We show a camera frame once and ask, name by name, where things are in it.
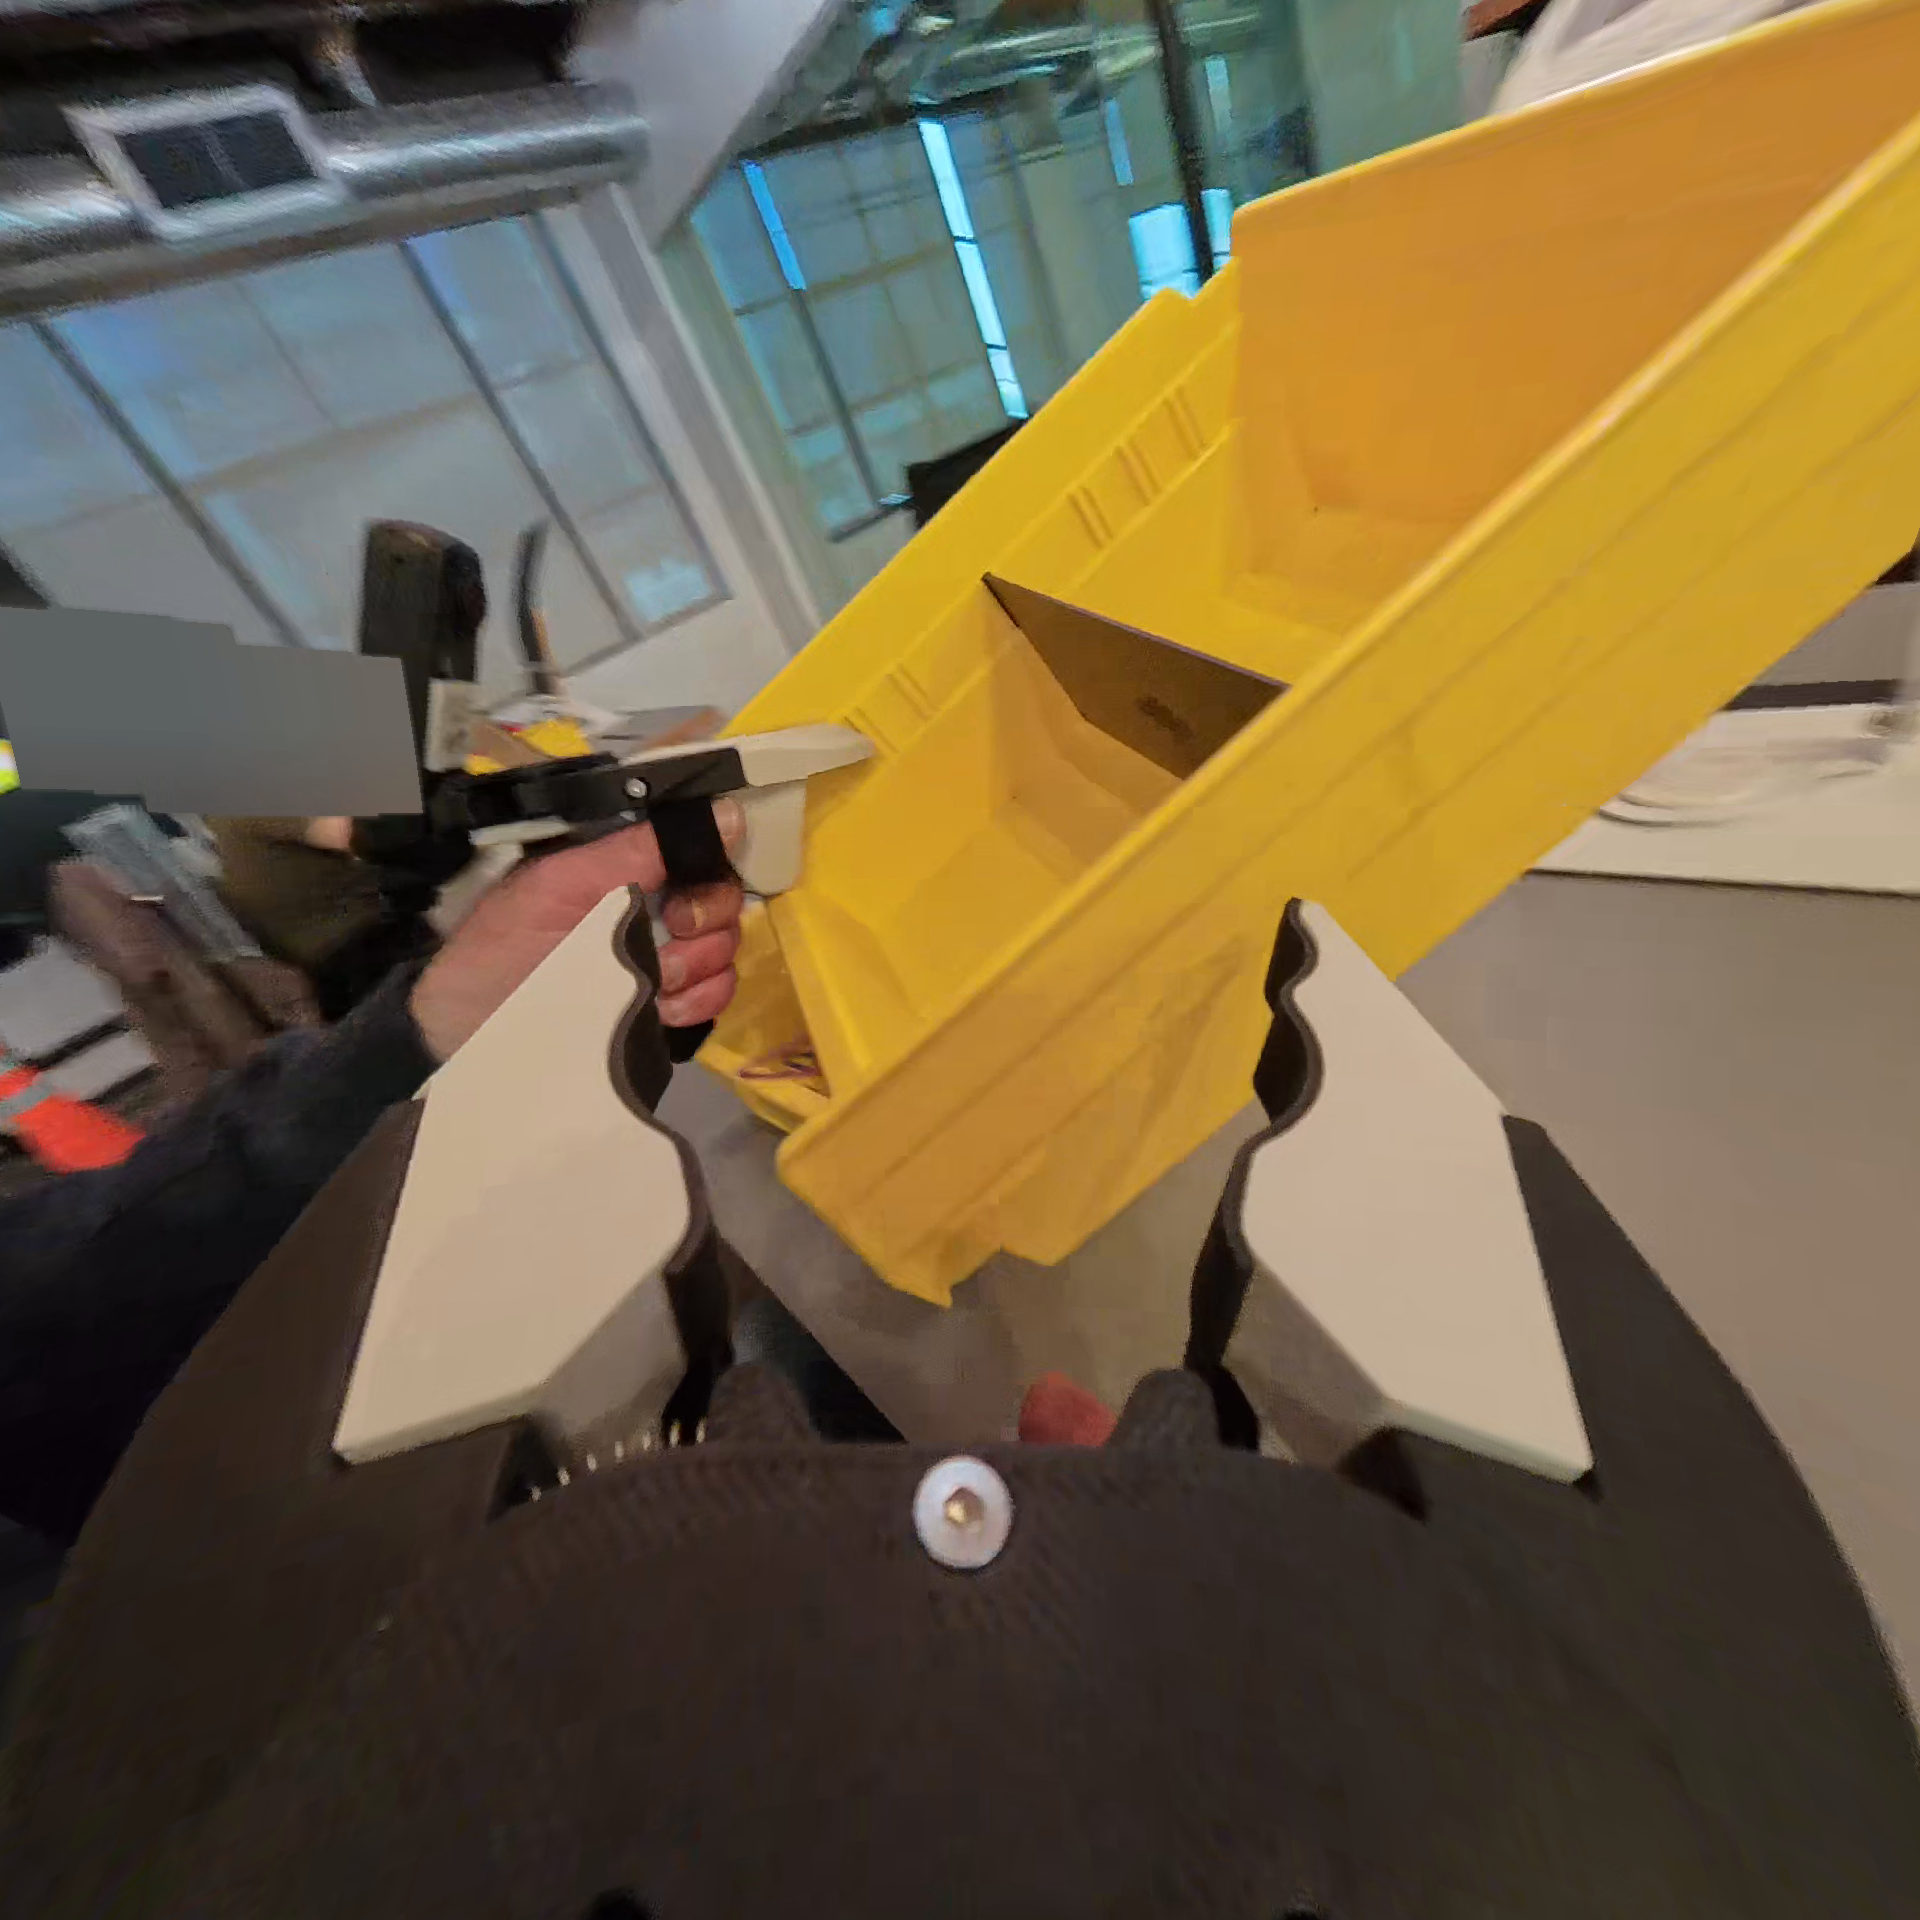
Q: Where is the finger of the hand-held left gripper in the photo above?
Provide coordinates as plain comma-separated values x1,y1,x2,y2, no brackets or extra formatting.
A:
739,783,813,904
730,723,881,788

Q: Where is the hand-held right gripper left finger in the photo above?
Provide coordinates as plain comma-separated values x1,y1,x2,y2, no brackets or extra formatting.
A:
334,882,739,1468

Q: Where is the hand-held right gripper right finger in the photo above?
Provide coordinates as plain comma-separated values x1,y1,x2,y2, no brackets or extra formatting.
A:
1189,892,1596,1488

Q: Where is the yellow plastic bin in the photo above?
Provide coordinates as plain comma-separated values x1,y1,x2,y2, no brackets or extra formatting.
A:
696,0,1920,1311

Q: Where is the person's left hand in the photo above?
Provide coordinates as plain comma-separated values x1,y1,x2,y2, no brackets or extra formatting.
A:
406,822,748,1097

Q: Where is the black bin divider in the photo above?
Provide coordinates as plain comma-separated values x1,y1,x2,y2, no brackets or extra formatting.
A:
986,577,1290,783

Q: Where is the ceiling air vent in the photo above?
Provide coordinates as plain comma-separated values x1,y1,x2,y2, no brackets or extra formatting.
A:
68,91,346,243

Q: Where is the silver air duct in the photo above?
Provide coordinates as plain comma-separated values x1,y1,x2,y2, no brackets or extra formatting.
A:
0,78,651,287

